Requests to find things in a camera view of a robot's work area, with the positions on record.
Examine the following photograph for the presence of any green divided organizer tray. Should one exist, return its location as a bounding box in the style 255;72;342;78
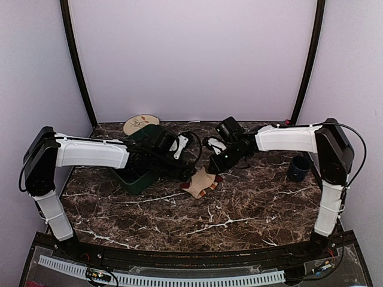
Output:
112;124;166;195

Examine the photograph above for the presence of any black front table rail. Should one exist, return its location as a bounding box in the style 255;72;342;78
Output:
65;240;325;269

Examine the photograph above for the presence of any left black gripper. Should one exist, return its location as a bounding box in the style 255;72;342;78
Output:
150;152;196;182

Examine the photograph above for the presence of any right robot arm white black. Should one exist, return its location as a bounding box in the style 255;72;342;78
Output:
203;117;360;259

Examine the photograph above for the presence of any right black frame post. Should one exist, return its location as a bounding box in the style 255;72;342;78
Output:
290;0;326;126

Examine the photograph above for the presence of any small circuit board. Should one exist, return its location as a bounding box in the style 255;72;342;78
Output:
85;268;112;283

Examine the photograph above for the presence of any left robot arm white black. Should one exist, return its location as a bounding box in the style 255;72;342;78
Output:
18;124;196;261

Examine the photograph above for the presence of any left black frame post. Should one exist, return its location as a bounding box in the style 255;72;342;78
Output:
59;0;98;129

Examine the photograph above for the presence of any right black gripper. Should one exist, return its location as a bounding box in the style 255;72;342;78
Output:
208;142;248;173

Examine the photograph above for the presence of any beige floral plate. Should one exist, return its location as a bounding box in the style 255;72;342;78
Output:
123;114;160;136

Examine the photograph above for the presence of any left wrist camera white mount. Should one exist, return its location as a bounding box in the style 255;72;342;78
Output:
169;135;189;160

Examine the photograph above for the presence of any dark blue mug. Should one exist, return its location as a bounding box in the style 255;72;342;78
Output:
287;155;311;182

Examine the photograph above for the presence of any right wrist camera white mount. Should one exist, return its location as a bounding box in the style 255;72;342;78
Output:
203;137;227;155

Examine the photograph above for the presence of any white slotted cable duct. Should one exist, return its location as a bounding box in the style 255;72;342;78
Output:
37;255;286;286

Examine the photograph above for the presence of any black frame post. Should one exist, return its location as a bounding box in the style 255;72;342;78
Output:
290;0;326;126
59;0;98;129

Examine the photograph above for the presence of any beige striped sock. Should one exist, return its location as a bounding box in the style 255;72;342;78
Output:
180;166;223;199

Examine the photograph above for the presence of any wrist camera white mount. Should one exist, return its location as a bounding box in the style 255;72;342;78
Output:
169;135;189;160
203;137;227;155

